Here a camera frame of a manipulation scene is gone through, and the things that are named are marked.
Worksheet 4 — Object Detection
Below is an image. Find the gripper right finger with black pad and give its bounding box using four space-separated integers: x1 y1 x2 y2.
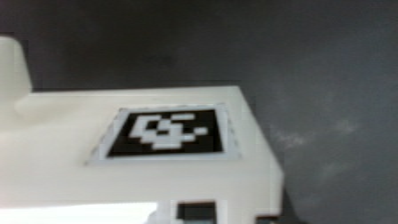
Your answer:
257 216 280 224

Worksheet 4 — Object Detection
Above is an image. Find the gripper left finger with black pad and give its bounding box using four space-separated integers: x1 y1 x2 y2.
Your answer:
177 201 217 224

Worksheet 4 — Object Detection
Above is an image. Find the white drawer tray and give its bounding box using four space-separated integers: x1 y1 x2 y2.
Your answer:
0 36 285 224

